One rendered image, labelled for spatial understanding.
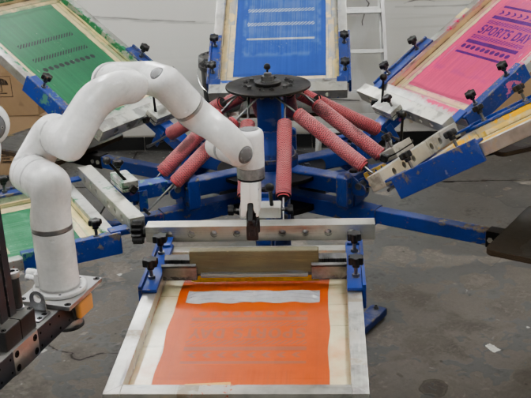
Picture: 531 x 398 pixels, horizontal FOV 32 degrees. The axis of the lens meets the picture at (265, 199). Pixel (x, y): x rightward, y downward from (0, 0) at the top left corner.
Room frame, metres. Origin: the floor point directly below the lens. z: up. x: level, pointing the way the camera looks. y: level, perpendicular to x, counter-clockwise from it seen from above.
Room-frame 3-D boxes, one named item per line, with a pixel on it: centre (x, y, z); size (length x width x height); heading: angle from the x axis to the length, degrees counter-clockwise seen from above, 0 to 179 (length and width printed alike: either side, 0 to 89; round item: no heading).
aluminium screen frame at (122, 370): (2.15, 0.06, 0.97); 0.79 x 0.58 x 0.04; 176
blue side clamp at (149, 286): (2.41, 0.31, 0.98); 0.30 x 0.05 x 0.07; 176
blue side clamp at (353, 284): (2.36, -0.24, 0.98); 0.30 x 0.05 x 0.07; 176
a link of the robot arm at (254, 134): (2.34, 0.07, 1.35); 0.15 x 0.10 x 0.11; 127
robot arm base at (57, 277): (2.01, 0.51, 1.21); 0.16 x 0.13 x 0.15; 71
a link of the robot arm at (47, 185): (2.02, 0.50, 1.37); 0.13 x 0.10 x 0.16; 37
